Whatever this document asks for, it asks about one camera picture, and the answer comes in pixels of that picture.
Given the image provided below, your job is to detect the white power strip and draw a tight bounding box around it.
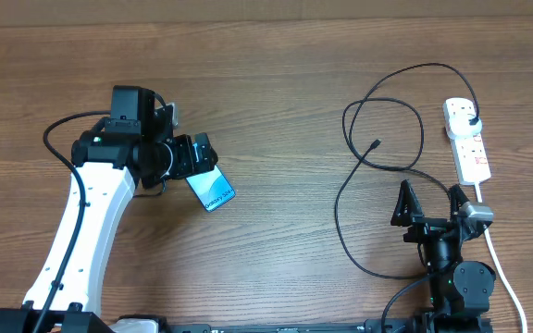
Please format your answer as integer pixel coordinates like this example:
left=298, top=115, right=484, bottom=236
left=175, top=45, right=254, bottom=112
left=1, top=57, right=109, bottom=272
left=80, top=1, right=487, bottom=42
left=442, top=97, right=491, bottom=185

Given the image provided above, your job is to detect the white charger adapter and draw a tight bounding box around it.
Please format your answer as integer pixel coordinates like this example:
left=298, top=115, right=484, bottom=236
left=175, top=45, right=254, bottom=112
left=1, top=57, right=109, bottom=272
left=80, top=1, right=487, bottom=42
left=446, top=115, right=483, bottom=140

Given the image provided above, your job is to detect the black charging cable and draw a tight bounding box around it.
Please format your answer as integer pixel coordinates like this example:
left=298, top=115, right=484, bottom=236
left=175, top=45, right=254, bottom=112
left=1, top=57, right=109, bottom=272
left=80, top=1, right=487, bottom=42
left=333, top=62, right=481, bottom=280

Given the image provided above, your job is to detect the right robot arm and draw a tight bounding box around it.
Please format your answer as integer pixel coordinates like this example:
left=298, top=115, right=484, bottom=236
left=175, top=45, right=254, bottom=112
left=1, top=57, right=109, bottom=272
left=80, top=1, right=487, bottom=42
left=380, top=180, right=496, bottom=333

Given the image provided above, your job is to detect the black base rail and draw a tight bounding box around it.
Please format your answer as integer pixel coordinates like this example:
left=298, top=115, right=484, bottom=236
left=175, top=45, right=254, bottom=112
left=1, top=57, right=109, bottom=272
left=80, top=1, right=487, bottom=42
left=118, top=317, right=494, bottom=333

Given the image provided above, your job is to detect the Galaxy smartphone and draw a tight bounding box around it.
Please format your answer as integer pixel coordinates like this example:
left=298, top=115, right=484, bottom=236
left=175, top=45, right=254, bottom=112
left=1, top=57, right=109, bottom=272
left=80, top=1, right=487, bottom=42
left=186, top=166, right=236, bottom=212

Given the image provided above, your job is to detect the white power strip cord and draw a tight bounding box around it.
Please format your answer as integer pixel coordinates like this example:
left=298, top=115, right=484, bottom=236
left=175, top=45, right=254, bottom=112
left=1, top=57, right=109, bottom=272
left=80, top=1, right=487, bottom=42
left=473, top=182, right=529, bottom=333

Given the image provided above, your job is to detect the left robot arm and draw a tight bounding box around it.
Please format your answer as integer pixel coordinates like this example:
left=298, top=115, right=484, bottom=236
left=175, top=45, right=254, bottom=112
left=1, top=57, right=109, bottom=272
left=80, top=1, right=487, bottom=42
left=0, top=85, right=218, bottom=333

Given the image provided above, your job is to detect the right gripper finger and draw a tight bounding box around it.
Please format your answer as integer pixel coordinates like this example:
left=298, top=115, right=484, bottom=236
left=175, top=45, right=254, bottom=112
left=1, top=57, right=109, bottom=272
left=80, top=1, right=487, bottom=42
left=449, top=184, right=469, bottom=216
left=390, top=179, right=424, bottom=227

